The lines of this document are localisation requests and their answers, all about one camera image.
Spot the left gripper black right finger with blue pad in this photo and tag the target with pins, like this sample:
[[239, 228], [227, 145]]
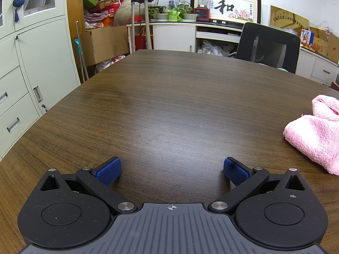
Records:
[[247, 181]]

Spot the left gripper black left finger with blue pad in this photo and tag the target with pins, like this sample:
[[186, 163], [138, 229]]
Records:
[[97, 182]]

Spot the pink fluffy towel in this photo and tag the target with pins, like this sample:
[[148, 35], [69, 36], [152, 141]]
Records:
[[316, 135]]

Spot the mop with teal clip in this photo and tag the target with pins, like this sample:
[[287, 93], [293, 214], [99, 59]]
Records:
[[80, 52]]

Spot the white metal filing cabinet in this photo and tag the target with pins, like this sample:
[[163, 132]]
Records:
[[37, 64]]

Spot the white side cabinet with drawers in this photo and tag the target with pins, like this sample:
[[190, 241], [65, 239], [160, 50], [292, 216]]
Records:
[[316, 67]]

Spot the large brown cardboard box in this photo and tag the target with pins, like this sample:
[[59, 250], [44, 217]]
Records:
[[104, 43]]

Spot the black office chair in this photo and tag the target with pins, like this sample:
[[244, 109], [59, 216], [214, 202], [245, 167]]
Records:
[[268, 46]]

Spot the white low cabinet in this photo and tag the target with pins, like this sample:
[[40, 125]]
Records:
[[181, 36]]

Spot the cardboard box with red letters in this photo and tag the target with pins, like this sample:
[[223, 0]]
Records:
[[326, 44]]

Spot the flat brown cardboard sheet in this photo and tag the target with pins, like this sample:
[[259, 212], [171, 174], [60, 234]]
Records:
[[285, 19]]

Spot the red base blender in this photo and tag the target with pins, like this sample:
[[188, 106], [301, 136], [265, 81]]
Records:
[[202, 10]]

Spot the framed calligraphy with lotus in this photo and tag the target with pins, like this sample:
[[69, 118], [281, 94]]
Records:
[[233, 11]]

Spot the potted green plant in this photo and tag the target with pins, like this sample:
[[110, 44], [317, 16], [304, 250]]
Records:
[[186, 13]]

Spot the green watering can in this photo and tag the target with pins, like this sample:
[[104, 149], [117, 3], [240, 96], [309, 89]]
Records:
[[174, 16]]

